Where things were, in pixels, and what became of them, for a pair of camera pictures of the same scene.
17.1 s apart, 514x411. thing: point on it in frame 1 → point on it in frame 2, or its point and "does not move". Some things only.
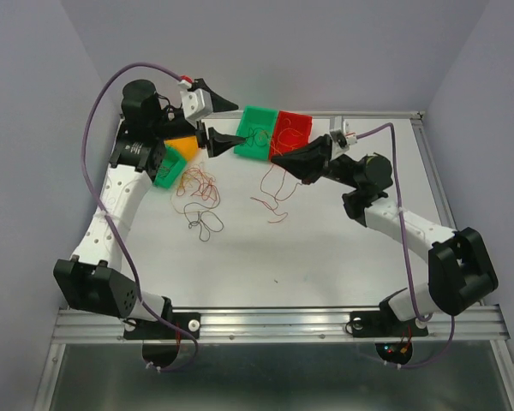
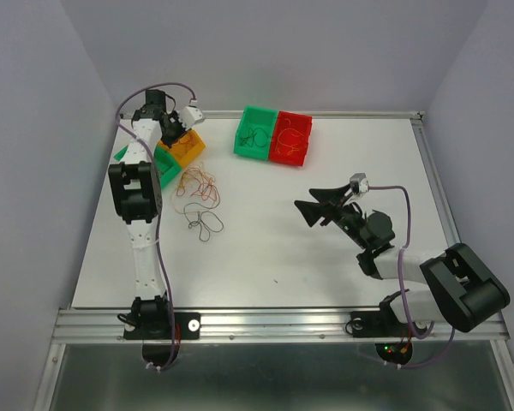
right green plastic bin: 258,125 does not move
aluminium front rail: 280,324 does not move
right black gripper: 307,163 → 331,204
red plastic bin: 291,131 does not move
